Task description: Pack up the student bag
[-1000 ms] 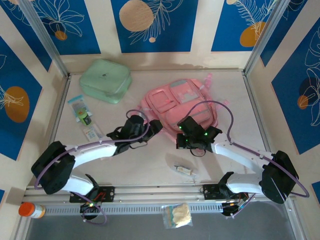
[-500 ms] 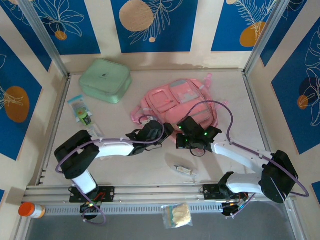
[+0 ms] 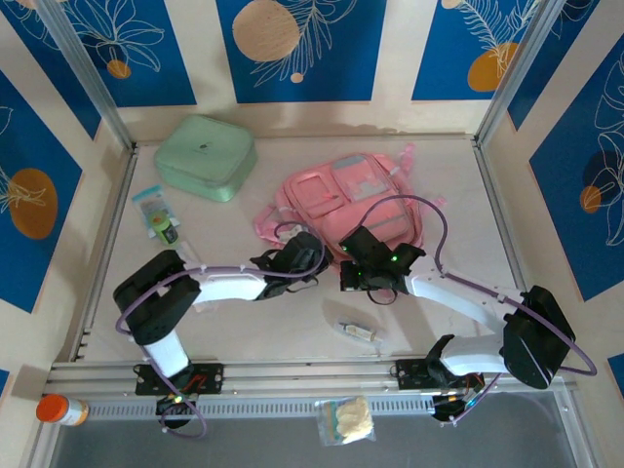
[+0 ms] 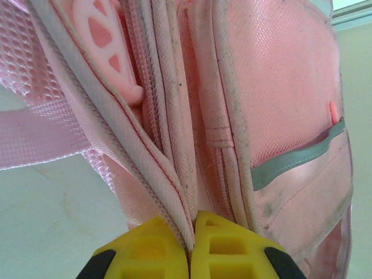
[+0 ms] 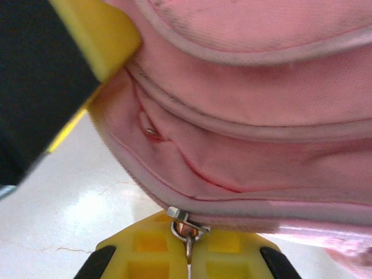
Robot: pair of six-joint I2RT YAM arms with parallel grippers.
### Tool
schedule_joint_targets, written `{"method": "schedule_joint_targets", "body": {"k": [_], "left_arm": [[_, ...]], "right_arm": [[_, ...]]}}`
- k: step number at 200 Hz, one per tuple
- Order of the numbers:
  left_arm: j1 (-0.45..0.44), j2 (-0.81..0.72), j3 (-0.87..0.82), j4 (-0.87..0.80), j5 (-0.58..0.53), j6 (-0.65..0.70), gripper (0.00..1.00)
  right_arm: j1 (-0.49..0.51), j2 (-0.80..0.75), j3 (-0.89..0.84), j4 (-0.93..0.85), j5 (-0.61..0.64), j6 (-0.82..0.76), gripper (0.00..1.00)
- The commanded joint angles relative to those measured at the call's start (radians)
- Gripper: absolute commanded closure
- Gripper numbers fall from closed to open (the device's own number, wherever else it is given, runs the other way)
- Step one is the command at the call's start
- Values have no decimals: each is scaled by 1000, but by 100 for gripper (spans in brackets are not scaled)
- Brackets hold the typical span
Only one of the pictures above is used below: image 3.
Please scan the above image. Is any pink student backpack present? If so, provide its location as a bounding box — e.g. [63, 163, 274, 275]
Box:
[253, 141, 449, 293]

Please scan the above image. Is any small clear tube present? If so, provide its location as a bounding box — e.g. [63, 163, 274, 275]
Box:
[334, 316, 386, 345]

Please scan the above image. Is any green toy blister pack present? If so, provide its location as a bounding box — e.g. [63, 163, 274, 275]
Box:
[131, 183, 182, 243]

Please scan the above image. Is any clear bag of white pieces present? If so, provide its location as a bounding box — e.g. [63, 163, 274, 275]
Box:
[314, 395, 377, 446]

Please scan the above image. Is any small green stationery item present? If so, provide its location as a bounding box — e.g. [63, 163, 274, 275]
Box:
[148, 216, 180, 247]

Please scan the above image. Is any mint green zip pouch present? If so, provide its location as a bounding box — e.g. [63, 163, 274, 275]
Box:
[153, 114, 258, 205]

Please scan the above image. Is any black controller board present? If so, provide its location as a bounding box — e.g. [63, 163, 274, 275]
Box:
[155, 393, 200, 431]
[431, 392, 484, 426]

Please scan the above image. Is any orange-lid bottle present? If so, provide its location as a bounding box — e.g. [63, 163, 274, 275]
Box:
[35, 393, 91, 428]

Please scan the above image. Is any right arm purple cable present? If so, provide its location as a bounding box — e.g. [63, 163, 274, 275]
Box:
[363, 194, 599, 429]

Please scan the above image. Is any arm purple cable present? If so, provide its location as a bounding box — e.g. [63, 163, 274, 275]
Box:
[363, 194, 599, 429]
[114, 221, 327, 440]

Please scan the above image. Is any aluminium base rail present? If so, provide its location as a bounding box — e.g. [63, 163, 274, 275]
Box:
[46, 353, 579, 391]

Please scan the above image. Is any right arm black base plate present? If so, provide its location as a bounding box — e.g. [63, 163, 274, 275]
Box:
[389, 358, 484, 391]

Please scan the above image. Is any aluminium side rail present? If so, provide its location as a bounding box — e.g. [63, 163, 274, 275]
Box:
[69, 145, 141, 363]
[471, 138, 550, 352]

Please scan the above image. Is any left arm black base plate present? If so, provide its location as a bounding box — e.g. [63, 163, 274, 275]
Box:
[135, 363, 225, 396]

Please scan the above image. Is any grey slotted cable duct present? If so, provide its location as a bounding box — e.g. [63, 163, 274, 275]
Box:
[87, 393, 440, 421]

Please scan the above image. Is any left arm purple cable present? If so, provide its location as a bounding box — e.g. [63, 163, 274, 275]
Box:
[114, 221, 327, 440]

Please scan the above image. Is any aluminium frame post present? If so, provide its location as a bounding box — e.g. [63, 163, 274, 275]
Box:
[473, 0, 563, 148]
[36, 0, 137, 153]

